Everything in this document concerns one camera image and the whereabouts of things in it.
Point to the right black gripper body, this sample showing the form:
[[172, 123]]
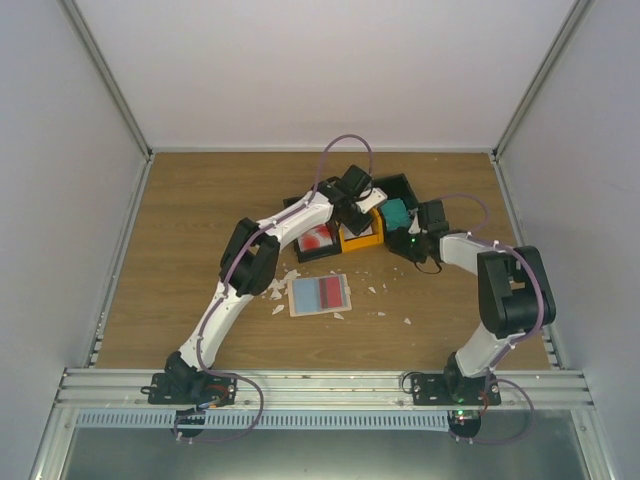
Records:
[[410, 249]]

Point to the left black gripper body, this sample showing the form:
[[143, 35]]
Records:
[[353, 225]]

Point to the yellow bin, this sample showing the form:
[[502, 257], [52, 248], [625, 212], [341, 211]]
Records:
[[372, 236]]

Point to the black bin with red cards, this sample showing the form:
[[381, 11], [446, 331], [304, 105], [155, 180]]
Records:
[[304, 221]]

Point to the black bin with teal cards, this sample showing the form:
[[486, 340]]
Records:
[[397, 186]]

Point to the red white credit card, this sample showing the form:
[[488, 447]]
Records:
[[332, 293]]

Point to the beige card holder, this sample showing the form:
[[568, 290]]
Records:
[[303, 297]]

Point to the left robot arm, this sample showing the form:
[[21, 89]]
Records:
[[247, 267]]

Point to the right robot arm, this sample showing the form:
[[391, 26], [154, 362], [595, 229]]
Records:
[[514, 301]]

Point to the red white card stack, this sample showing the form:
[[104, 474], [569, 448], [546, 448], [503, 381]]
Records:
[[316, 238]]

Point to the teal card stack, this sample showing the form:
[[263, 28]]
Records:
[[395, 214]]

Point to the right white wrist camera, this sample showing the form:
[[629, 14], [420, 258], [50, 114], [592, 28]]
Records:
[[415, 228]]

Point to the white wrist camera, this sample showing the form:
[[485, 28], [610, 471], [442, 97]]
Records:
[[373, 199], [415, 228]]

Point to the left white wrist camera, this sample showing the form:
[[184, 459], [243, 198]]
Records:
[[373, 199]]

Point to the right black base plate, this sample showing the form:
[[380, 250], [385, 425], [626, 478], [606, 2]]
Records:
[[438, 389]]

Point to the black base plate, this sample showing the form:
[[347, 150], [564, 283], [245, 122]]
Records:
[[200, 389], [438, 389]]

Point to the grey slotted cable duct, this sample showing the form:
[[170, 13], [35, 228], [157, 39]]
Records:
[[279, 419]]

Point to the aluminium front rail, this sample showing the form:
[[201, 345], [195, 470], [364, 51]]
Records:
[[331, 390]]

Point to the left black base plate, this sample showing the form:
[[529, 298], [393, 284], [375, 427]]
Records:
[[200, 389]]

